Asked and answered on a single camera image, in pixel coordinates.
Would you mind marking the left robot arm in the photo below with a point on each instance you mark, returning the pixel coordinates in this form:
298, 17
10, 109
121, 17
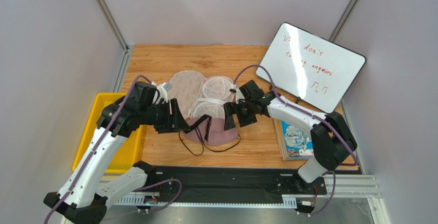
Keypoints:
82, 199

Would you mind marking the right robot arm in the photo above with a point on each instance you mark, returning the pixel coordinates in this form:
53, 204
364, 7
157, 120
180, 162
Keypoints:
330, 135

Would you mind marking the floral mesh laundry bag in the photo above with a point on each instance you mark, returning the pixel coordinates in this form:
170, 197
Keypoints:
198, 95

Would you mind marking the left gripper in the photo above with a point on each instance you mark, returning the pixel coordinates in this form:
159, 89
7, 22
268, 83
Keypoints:
177, 121

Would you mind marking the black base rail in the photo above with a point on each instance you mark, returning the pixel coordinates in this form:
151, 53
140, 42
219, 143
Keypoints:
231, 185

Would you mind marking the whiteboard with red writing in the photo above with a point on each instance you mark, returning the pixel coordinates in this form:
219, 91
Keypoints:
309, 67

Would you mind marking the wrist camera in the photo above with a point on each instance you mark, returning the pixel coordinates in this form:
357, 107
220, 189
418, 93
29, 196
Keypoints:
238, 95
162, 95

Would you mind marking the yellow plastic bin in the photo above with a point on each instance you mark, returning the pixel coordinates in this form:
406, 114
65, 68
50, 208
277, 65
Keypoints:
127, 155

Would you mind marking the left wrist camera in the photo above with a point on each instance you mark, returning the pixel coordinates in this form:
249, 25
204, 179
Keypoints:
162, 95

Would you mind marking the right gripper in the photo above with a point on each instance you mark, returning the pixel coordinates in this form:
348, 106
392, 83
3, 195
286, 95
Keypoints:
237, 113

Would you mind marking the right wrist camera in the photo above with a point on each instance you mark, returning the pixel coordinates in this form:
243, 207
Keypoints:
238, 95

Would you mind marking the blue illustrated book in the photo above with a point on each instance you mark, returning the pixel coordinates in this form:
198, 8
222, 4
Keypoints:
289, 153

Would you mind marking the teal charger with cable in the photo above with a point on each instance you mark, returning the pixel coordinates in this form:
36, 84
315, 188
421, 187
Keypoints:
296, 138

